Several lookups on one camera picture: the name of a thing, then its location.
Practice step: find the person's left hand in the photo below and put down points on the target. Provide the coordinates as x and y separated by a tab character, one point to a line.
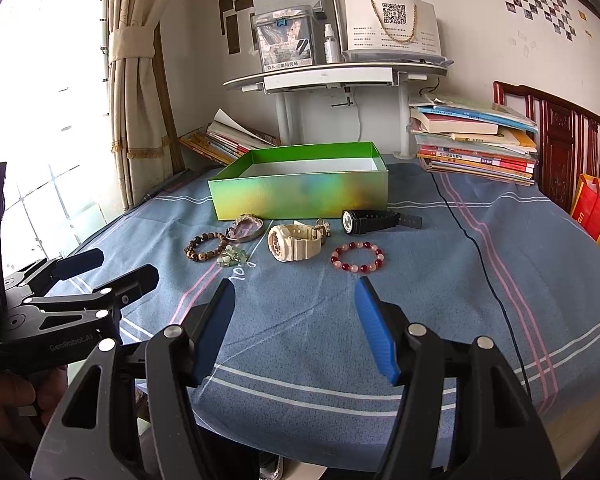
10	400

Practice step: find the dark wooden headboard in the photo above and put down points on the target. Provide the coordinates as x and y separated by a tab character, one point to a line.
560	140

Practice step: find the cream wrist watch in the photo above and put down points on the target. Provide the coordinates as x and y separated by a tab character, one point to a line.
285	242

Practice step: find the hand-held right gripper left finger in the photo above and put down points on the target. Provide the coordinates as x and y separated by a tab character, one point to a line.
215	330

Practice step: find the black wrist watch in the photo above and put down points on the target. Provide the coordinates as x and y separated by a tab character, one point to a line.
365	221

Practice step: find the red and yellow shopping bag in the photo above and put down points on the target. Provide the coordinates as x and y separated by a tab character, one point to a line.
595	215

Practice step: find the clear plastic tray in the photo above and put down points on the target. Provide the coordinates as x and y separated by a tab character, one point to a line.
400	57

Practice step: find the blue striped bed sheet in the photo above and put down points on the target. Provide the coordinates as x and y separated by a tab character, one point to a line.
305	360

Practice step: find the black wall decals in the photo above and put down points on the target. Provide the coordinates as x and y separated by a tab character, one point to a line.
232	25

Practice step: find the fringed curtain tieback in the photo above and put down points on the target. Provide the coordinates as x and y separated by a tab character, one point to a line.
132	45

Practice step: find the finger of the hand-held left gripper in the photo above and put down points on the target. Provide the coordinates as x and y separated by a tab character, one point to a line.
77	262
130	282

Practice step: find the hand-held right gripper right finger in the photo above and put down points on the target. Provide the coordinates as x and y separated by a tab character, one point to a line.
377	330

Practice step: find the white paper bag QR code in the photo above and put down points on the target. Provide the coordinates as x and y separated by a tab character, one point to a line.
420	20

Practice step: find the bright window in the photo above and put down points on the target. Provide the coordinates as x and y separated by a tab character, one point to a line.
40	110

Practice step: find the beige curtain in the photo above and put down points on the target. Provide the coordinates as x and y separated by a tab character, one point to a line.
140	110

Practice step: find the clear plastic storage box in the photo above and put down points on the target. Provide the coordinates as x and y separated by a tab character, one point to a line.
282	40

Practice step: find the white spray bottle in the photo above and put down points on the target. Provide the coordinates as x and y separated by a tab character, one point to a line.
331	47

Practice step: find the stack of textbooks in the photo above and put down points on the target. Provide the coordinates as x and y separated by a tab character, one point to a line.
475	152

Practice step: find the green cardboard box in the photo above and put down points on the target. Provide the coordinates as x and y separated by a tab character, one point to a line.
300	195

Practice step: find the pile of magazines and books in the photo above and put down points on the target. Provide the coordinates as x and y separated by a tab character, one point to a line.
225	140

